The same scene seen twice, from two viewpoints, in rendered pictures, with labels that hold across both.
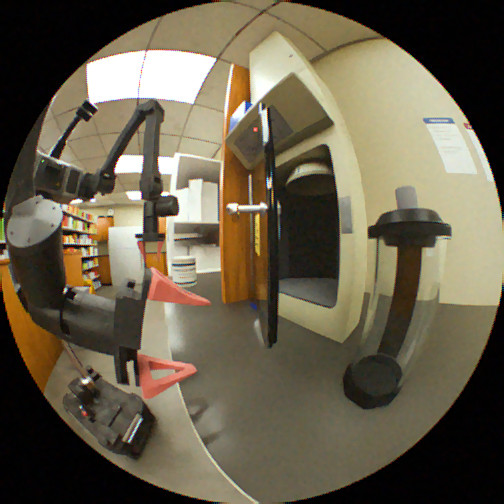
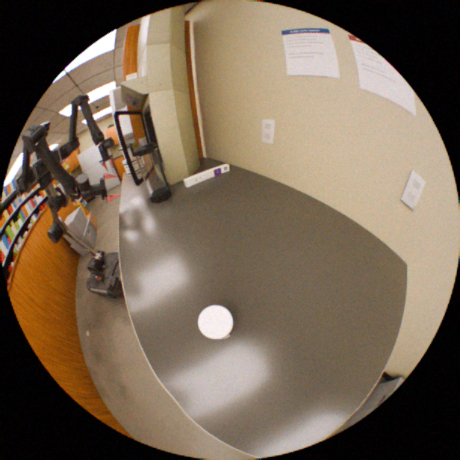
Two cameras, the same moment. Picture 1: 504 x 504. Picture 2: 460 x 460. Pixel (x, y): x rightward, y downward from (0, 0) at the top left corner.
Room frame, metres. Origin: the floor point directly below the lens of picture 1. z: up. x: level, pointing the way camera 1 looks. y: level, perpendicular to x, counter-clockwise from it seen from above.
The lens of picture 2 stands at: (-0.41, -0.46, 1.20)
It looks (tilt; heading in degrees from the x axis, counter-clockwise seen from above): 45 degrees down; 359
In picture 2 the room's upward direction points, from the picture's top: 5 degrees counter-clockwise
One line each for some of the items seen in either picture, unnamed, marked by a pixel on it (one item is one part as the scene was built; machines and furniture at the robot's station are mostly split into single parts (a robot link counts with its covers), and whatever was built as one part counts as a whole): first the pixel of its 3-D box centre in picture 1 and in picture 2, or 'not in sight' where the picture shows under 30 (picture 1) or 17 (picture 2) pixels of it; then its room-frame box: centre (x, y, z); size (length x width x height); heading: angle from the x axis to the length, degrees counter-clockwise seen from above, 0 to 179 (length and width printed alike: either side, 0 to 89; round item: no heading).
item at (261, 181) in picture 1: (257, 224); (137, 144); (0.32, -0.01, 1.19); 0.30 x 0.01 x 0.40; 4
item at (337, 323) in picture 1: (313, 188); (169, 110); (0.43, -0.20, 1.33); 0.32 x 0.25 x 0.77; 34
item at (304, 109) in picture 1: (267, 128); (132, 97); (0.32, -0.05, 1.46); 0.32 x 0.12 x 0.10; 34
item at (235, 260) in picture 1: (270, 144); (159, 78); (0.63, -0.10, 1.64); 0.49 x 0.03 x 1.40; 124
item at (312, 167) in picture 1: (313, 178); not in sight; (0.40, -0.19, 1.34); 0.18 x 0.18 x 0.05
